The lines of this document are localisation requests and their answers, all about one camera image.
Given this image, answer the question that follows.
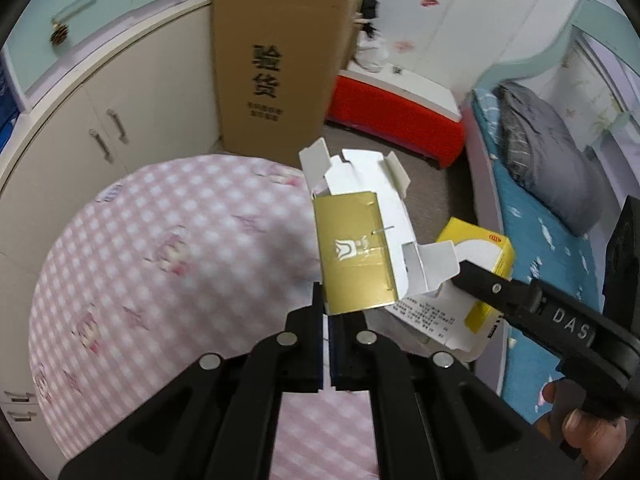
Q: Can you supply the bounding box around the tall brown cardboard box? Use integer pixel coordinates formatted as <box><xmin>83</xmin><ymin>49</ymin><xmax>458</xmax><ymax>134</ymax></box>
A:
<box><xmin>214</xmin><ymin>0</ymin><xmax>363</xmax><ymax>166</ymax></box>

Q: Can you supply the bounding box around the black bag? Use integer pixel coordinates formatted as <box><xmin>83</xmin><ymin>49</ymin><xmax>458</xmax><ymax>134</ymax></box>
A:
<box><xmin>359</xmin><ymin>0</ymin><xmax>382</xmax><ymax>37</ymax></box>

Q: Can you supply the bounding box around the white plastic bag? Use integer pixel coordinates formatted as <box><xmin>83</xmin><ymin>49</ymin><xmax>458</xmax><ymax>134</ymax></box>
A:
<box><xmin>352</xmin><ymin>35</ymin><xmax>392</xmax><ymax>72</ymax></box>

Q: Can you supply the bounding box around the clear drawer handle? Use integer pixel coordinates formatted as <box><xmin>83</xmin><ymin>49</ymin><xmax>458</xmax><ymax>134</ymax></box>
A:
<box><xmin>50</xmin><ymin>0</ymin><xmax>98</xmax><ymax>26</ymax></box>

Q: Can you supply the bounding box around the yellow and white carton box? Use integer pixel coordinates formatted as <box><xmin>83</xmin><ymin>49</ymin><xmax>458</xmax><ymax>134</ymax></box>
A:
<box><xmin>385</xmin><ymin>217</ymin><xmax>516</xmax><ymax>363</ymax></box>

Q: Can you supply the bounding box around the red storage box white lid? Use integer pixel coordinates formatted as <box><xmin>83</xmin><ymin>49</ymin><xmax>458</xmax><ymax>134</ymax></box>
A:
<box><xmin>325</xmin><ymin>67</ymin><xmax>466</xmax><ymax>168</ymax></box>

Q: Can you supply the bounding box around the white low cabinet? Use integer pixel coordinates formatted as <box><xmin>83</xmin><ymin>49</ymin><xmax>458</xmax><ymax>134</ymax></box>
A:
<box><xmin>0</xmin><ymin>2</ymin><xmax>223</xmax><ymax>461</ymax></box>

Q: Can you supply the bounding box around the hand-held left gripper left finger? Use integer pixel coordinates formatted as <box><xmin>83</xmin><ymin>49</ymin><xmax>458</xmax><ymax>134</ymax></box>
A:
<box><xmin>59</xmin><ymin>282</ymin><xmax>324</xmax><ymax>480</ymax></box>

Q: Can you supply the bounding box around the gold and white box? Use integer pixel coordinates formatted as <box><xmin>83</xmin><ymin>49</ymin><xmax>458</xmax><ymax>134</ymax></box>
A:
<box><xmin>299</xmin><ymin>137</ymin><xmax>461</xmax><ymax>317</ymax></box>

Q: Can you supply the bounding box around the teal and purple bed frame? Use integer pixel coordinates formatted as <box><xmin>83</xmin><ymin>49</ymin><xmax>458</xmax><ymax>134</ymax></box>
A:
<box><xmin>462</xmin><ymin>0</ymin><xmax>640</xmax><ymax>396</ymax></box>

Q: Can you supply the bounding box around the person's right hand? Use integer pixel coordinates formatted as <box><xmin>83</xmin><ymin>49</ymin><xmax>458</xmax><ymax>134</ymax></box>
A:
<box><xmin>532</xmin><ymin>379</ymin><xmax>630</xmax><ymax>462</ymax></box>

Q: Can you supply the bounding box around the blue box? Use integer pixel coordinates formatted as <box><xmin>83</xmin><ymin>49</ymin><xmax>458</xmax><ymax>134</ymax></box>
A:
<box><xmin>0</xmin><ymin>57</ymin><xmax>22</xmax><ymax>161</ymax></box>

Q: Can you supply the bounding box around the teal pillow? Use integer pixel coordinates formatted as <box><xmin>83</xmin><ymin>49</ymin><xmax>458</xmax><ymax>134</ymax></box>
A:
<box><xmin>472</xmin><ymin>87</ymin><xmax>503</xmax><ymax>126</ymax></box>

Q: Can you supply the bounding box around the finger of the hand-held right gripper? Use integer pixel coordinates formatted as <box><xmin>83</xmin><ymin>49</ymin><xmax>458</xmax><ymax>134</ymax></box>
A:
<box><xmin>452</xmin><ymin>259</ymin><xmax>597</xmax><ymax>357</ymax></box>

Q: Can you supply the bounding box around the grey folded duvet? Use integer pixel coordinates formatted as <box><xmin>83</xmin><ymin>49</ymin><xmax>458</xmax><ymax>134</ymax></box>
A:
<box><xmin>500</xmin><ymin>82</ymin><xmax>603</xmax><ymax>236</ymax></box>

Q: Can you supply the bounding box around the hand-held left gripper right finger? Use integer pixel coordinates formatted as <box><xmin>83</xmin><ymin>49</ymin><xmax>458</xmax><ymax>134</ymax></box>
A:
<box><xmin>331</xmin><ymin>309</ymin><xmax>586</xmax><ymax>480</ymax></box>

